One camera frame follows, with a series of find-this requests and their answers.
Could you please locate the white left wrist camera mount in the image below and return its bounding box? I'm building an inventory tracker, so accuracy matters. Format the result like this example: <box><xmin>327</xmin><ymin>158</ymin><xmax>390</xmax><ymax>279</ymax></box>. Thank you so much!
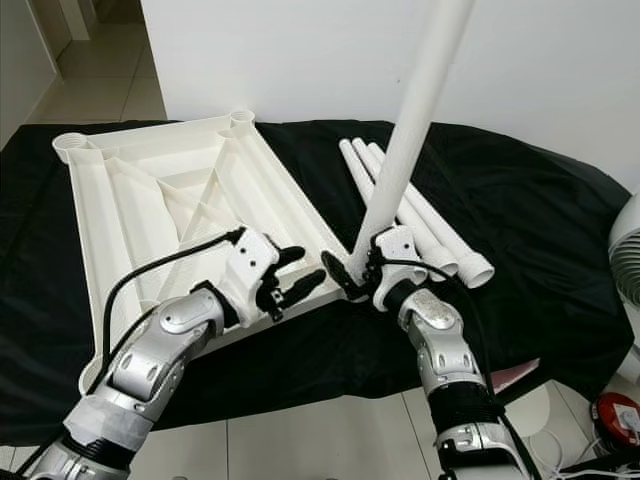
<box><xmin>222</xmin><ymin>228</ymin><xmax>286</xmax><ymax>301</ymax></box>

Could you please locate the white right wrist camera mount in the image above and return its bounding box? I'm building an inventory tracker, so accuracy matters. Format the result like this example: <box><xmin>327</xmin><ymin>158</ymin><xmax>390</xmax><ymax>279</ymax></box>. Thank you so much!
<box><xmin>370</xmin><ymin>225</ymin><xmax>431</xmax><ymax>313</ymax></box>

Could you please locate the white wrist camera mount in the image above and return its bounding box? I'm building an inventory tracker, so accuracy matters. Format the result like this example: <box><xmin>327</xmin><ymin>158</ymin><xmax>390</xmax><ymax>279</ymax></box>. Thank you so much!
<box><xmin>370</xmin><ymin>225</ymin><xmax>431</xmax><ymax>313</ymax></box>
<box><xmin>222</xmin><ymin>228</ymin><xmax>286</xmax><ymax>301</ymax></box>

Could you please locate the black table cloth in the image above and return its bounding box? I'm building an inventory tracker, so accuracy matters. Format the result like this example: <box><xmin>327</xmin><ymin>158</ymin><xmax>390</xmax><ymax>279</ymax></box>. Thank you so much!
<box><xmin>0</xmin><ymin>118</ymin><xmax>640</xmax><ymax>451</ymax></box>

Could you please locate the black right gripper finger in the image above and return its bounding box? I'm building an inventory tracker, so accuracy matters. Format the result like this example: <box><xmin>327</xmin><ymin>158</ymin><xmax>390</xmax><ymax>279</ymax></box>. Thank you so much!
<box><xmin>320</xmin><ymin>250</ymin><xmax>363</xmax><ymax>301</ymax></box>

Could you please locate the red round device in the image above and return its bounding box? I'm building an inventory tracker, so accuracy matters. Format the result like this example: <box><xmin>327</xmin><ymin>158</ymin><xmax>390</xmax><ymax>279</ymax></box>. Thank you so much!
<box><xmin>592</xmin><ymin>392</ymin><xmax>640</xmax><ymax>448</ymax></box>

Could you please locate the pink flat sheet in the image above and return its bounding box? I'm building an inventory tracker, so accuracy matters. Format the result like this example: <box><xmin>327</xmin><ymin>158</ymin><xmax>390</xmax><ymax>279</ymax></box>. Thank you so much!
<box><xmin>490</xmin><ymin>360</ymin><xmax>543</xmax><ymax>389</ymax></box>

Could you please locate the white floor cable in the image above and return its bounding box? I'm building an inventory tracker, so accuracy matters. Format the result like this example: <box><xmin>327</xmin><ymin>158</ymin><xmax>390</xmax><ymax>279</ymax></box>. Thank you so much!
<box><xmin>540</xmin><ymin>440</ymin><xmax>640</xmax><ymax>479</ymax></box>

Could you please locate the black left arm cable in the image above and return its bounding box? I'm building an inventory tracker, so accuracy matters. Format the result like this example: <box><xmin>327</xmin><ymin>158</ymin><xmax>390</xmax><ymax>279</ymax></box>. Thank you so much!
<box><xmin>100</xmin><ymin>226</ymin><xmax>249</xmax><ymax>371</ymax></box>

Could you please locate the white plastic ribbed table top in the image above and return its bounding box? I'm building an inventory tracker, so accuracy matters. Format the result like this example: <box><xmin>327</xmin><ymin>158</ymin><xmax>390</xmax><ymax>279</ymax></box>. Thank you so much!
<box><xmin>52</xmin><ymin>108</ymin><xmax>346</xmax><ymax>396</ymax></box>

